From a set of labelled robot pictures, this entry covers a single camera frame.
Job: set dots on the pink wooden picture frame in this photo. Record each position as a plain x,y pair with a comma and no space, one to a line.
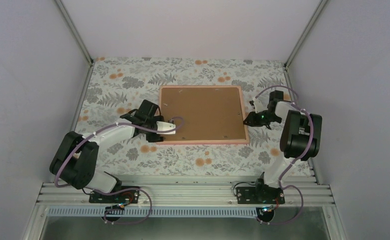
211,142

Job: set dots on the aluminium mounting rail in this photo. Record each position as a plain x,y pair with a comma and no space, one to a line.
194,191

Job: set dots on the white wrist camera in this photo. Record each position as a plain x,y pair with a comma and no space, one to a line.
257,105
165,128

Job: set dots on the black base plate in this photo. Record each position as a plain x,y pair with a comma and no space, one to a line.
125,197
250,195

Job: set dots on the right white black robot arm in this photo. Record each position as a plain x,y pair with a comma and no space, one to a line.
299,141

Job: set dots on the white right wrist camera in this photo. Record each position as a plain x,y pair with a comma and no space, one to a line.
257,105

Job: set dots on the brown cardboard backing board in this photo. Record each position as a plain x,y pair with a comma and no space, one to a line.
204,112

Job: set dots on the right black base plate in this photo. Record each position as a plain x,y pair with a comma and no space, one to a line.
250,195

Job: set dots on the grey slotted cable duct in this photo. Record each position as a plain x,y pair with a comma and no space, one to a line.
159,211

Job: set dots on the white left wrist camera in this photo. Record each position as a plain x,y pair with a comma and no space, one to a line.
165,128

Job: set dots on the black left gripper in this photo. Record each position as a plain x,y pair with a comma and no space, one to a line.
154,138

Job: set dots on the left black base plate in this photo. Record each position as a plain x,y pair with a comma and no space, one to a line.
125,197

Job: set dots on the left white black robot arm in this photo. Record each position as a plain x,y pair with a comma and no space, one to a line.
75,162

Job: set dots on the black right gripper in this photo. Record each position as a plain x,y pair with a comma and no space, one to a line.
254,122

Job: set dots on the floral patterned table mat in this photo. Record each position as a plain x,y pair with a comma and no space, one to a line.
120,84

